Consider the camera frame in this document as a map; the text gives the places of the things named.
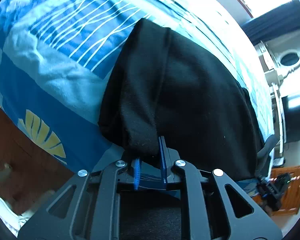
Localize black pants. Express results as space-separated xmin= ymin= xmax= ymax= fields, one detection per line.
xmin=98 ymin=19 xmax=264 ymax=181

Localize wooden cabinet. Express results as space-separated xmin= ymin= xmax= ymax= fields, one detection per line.
xmin=252 ymin=163 xmax=300 ymax=217

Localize black monitor screen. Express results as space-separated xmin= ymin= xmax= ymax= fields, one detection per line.
xmin=282 ymin=94 xmax=300 ymax=143

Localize white oval vanity mirror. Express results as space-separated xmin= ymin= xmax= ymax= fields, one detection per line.
xmin=278 ymin=49 xmax=300 ymax=79

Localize blue patterned bed sheet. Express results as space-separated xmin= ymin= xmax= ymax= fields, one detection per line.
xmin=0 ymin=0 xmax=274 ymax=172

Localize dark blue curtain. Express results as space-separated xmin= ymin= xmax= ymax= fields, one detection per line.
xmin=241 ymin=0 xmax=300 ymax=45

